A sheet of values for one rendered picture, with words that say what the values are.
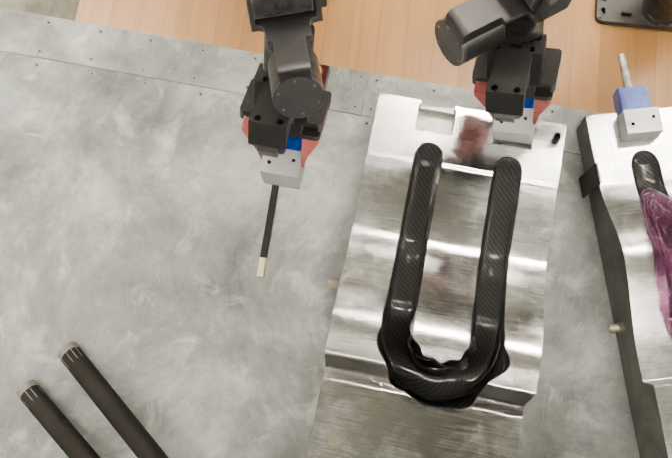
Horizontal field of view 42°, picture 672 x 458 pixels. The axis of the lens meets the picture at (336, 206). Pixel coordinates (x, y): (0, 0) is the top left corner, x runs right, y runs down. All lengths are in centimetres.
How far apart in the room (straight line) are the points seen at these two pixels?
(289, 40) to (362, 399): 47
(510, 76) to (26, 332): 74
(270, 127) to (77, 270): 45
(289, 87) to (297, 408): 47
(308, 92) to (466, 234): 35
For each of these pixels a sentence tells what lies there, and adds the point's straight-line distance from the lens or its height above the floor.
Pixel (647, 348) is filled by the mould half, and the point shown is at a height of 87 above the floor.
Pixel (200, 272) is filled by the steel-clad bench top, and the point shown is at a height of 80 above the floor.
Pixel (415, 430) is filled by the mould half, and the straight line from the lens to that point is 115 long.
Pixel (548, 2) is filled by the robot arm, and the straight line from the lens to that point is 98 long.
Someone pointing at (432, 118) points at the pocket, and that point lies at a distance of 125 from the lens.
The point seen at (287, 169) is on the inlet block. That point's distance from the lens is 111.
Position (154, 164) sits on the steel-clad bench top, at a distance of 132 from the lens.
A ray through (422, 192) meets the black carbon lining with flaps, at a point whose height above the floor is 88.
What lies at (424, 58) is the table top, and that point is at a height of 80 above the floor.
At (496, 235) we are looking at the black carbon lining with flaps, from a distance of 119.
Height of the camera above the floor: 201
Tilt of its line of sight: 73 degrees down
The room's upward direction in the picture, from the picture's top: 4 degrees counter-clockwise
